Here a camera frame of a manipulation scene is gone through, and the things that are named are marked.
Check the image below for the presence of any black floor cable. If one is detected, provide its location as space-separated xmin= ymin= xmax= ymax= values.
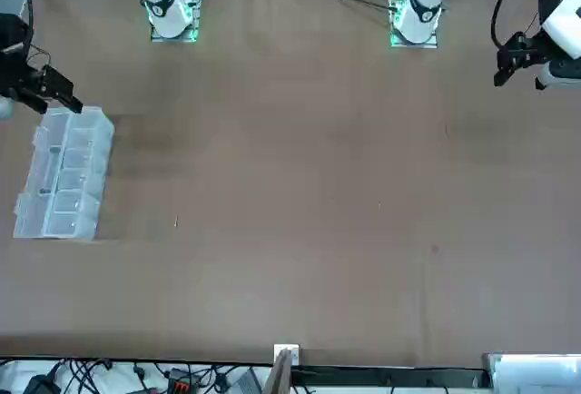
xmin=192 ymin=363 xmax=240 ymax=394
xmin=61 ymin=357 xmax=120 ymax=394

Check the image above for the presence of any brown wooden post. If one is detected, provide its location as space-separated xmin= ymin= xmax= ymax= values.
xmin=264 ymin=350 xmax=294 ymax=394

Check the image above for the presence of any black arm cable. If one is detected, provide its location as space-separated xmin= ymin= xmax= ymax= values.
xmin=19 ymin=0 xmax=36 ymax=57
xmin=490 ymin=0 xmax=548 ymax=50

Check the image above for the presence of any transparent plastic compartment box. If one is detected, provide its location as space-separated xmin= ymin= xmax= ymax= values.
xmin=12 ymin=104 xmax=116 ymax=242

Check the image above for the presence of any black box with red marks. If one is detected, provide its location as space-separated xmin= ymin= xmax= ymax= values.
xmin=165 ymin=368 xmax=193 ymax=394

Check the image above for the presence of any grey flat device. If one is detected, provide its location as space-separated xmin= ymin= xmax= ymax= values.
xmin=230 ymin=369 xmax=263 ymax=394

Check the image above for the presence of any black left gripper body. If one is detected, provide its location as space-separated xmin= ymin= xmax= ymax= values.
xmin=510 ymin=32 xmax=553 ymax=69

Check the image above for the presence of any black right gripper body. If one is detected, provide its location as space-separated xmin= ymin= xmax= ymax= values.
xmin=0 ymin=13 xmax=49 ymax=100

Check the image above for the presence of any white metal-edged box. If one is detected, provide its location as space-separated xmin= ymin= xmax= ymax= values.
xmin=481 ymin=351 xmax=581 ymax=394

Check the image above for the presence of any black power adapter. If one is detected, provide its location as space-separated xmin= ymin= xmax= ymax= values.
xmin=21 ymin=374 xmax=63 ymax=394

